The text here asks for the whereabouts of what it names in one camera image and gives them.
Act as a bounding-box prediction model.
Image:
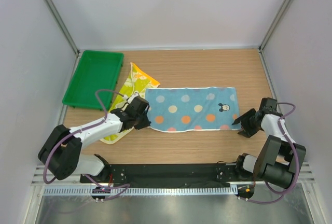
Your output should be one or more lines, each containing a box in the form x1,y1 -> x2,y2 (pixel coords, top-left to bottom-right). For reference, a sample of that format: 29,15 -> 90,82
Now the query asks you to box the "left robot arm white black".
37,94 -> 150,184

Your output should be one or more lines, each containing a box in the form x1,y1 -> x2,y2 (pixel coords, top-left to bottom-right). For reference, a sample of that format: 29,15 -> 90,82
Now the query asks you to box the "green plastic tray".
62,50 -> 124,110

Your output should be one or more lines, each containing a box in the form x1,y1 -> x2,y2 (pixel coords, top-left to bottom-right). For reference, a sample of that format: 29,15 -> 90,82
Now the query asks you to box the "right aluminium frame post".
258,0 -> 293,53

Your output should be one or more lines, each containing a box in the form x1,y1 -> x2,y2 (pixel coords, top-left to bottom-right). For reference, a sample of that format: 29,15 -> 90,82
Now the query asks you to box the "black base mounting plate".
93,163 -> 253,189

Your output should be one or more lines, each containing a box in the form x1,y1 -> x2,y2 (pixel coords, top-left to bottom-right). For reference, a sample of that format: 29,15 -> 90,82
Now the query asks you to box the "blue polka dot towel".
145,87 -> 240,133

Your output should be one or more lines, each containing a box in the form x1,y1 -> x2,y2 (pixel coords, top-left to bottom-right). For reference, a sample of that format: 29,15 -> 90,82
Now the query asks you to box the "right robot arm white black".
233,97 -> 306,192

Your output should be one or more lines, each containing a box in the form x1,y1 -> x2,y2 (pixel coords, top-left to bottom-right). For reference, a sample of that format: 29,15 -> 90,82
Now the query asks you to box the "yellow green patterned towel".
100,62 -> 160,145

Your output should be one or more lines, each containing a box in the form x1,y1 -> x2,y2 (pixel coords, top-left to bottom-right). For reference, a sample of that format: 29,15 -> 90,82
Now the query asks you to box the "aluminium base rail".
31,162 -> 315,186

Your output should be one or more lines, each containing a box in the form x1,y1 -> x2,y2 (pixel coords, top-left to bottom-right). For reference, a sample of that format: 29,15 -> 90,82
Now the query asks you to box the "left aluminium frame post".
43,0 -> 79,56

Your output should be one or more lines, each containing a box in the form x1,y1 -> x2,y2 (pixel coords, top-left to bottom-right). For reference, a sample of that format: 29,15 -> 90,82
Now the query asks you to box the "white slotted cable duct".
43,185 -> 238,196

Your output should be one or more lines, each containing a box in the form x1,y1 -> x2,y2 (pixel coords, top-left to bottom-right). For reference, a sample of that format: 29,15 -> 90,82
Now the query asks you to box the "aluminium frame post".
258,0 -> 293,53
43,0 -> 79,56

